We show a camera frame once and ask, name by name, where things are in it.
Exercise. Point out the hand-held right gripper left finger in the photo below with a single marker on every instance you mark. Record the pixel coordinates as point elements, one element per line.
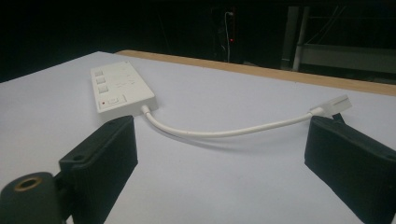
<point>102,161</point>

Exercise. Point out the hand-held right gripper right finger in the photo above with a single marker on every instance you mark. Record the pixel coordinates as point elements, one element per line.
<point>351,165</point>

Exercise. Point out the white plug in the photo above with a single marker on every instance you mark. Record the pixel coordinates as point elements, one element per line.
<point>336,105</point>

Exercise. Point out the white power strip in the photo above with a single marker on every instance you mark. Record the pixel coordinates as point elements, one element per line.
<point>120,87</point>

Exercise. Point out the metal stand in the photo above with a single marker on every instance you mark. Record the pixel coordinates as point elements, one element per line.
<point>333,46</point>

